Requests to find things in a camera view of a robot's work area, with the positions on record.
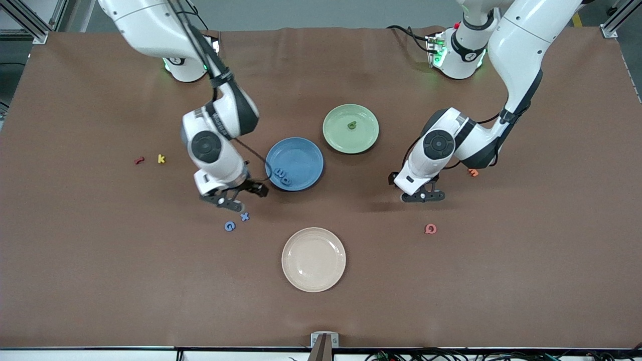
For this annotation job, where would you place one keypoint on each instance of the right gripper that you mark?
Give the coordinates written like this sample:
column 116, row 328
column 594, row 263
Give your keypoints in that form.
column 250, row 186

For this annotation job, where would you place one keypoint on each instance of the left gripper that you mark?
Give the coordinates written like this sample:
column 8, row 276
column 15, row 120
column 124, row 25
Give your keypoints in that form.
column 391, row 178

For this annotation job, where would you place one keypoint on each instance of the blue foam letter G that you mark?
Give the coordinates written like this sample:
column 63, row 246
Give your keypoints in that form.
column 225, row 226

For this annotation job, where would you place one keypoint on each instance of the blue foam letter E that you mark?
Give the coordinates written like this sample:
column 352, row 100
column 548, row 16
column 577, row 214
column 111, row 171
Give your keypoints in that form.
column 279, row 174

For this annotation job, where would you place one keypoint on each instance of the blue foam letter a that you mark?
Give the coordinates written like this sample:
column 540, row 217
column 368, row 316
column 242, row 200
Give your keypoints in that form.
column 287, row 180

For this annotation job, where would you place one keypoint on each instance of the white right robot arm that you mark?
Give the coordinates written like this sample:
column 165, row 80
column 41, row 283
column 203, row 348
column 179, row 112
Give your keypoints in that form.
column 145, row 25

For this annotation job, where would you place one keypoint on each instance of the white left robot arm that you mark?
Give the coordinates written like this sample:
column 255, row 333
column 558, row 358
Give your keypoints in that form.
column 521, row 45

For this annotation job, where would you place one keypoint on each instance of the pink foam letter Q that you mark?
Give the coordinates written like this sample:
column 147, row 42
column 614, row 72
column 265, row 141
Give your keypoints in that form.
column 427, row 229

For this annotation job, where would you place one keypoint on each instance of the blue plate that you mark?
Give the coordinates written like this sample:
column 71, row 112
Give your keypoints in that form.
column 301, row 155

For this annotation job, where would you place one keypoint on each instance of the beige plate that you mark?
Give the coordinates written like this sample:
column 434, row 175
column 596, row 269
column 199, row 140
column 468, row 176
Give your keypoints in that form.
column 313, row 259

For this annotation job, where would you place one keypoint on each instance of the light green plate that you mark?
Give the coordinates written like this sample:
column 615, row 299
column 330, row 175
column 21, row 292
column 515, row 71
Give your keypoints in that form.
column 341, row 135

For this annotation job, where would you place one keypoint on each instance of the brown table cover sheet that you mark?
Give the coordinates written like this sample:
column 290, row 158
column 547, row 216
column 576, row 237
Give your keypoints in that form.
column 150, row 291

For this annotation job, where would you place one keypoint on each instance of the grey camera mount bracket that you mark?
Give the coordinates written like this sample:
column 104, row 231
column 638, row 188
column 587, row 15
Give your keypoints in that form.
column 324, row 341

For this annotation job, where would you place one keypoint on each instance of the white table edge rail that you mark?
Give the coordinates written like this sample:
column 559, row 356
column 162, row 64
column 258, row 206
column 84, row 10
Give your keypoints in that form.
column 100, row 356

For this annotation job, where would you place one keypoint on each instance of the aluminium frame post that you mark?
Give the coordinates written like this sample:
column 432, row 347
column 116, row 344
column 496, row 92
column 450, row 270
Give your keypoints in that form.
column 59, row 12
column 40, row 37
column 609, row 31

